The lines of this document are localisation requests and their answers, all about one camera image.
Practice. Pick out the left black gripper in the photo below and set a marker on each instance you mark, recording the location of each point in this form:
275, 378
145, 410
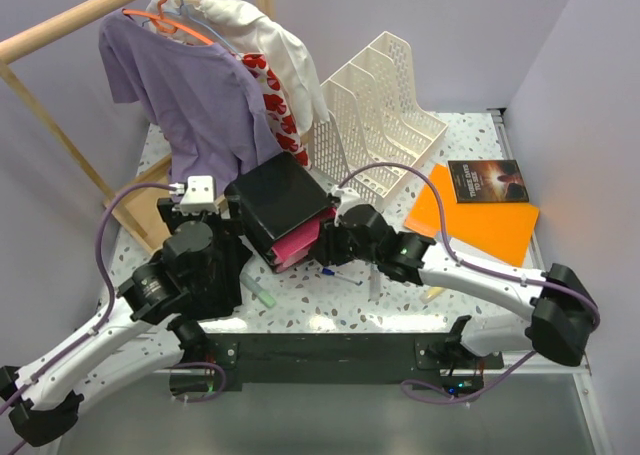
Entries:
167, 210

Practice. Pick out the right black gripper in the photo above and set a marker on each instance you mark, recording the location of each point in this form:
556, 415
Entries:
327, 252

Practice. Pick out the pink top drawer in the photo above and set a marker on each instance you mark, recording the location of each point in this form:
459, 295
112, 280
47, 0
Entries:
296, 245

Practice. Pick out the green capped highlighter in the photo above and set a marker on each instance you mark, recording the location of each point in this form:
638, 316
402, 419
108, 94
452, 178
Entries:
257, 290

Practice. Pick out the black drawer cabinet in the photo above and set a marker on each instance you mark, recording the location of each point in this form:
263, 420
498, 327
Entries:
272, 200

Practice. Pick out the yellow capped highlighter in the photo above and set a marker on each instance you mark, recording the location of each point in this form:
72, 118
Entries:
431, 294

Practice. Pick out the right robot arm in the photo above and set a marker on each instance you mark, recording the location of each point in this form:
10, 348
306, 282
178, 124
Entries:
550, 312

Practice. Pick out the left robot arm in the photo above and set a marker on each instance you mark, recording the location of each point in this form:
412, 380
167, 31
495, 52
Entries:
152, 321

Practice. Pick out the blue whiteboard marker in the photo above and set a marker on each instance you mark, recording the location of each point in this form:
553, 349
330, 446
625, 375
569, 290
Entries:
331, 273

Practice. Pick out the wooden clothes rack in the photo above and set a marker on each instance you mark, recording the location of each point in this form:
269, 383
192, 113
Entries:
51, 206

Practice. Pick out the white plastic file organizer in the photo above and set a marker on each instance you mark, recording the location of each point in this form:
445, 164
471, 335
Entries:
374, 115

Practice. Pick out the red floral white garment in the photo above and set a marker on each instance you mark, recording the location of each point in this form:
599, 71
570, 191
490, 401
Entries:
279, 116

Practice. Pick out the dark hardcover book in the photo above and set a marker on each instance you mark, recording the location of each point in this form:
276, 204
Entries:
487, 181

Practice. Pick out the purple t-shirt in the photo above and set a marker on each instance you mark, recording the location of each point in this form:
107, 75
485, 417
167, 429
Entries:
206, 103

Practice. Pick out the orange clip folder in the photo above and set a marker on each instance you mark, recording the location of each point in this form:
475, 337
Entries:
501, 230

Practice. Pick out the orange clothes hanger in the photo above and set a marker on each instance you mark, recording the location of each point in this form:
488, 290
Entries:
167, 25

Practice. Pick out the white shirt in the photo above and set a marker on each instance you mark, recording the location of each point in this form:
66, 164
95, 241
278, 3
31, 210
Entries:
286, 54

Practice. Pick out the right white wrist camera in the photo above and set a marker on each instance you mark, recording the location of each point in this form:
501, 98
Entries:
347, 198

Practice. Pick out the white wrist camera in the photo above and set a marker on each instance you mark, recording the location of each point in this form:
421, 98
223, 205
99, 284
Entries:
347, 198
198, 195

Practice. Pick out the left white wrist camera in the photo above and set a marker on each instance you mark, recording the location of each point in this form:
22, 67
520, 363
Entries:
198, 195

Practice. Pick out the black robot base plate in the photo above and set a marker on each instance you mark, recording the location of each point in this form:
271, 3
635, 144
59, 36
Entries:
337, 358

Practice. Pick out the blue wire hanger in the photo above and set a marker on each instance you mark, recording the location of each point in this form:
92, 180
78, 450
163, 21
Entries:
188, 13

